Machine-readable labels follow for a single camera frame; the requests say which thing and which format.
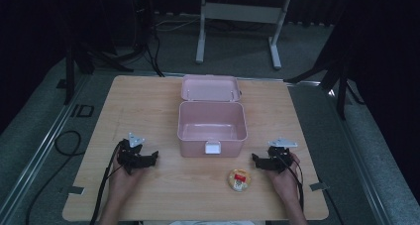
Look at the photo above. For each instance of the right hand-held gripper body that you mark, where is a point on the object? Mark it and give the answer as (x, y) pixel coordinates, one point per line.
(279, 157)

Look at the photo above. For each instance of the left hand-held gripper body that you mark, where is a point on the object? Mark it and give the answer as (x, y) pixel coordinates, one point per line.
(130, 157)

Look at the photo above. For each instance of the round yellow tin red label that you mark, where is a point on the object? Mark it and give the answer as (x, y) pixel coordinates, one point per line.
(239, 180)

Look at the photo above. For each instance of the pink plastic box with lid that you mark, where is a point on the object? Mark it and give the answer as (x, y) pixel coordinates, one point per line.
(211, 119)

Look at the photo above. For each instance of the person's right hand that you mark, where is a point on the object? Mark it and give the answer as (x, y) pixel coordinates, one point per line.
(285, 182)

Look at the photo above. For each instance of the person's left hand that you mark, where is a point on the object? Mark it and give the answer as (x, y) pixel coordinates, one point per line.
(122, 182)

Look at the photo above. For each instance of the grey tape piece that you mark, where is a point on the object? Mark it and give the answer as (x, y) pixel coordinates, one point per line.
(76, 190)
(319, 186)

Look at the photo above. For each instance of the black metal stand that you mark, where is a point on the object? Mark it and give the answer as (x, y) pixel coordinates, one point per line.
(70, 69)
(341, 83)

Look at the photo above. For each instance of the metal floor rail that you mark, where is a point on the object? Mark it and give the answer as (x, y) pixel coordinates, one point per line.
(39, 152)
(356, 159)

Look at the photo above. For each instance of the white desk frame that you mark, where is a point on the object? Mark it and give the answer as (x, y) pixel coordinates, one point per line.
(237, 13)

